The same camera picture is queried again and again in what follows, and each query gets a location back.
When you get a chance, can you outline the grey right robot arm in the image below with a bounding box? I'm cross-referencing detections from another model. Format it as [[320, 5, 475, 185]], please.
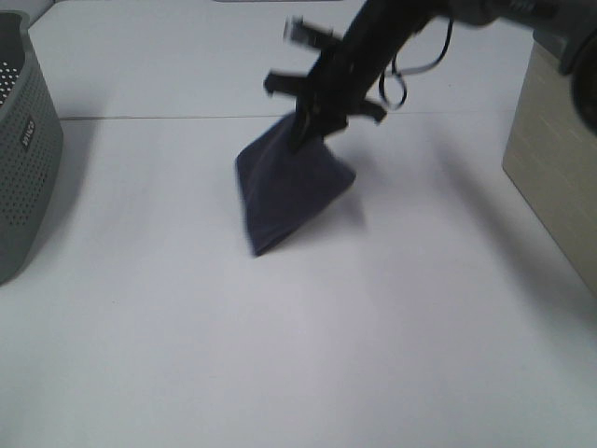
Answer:
[[264, 1, 596, 141]]

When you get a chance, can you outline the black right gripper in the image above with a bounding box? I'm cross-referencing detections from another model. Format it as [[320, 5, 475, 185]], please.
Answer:
[[264, 1, 440, 154]]

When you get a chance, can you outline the grey perforated laundry basket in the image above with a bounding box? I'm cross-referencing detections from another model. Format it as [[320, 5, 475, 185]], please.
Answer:
[[1, 10, 63, 284]]

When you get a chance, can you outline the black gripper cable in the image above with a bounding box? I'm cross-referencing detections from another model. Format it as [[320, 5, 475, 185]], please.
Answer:
[[378, 17, 454, 109]]

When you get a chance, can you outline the dark grey towel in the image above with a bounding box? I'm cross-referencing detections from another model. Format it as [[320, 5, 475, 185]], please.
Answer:
[[235, 113, 355, 257]]

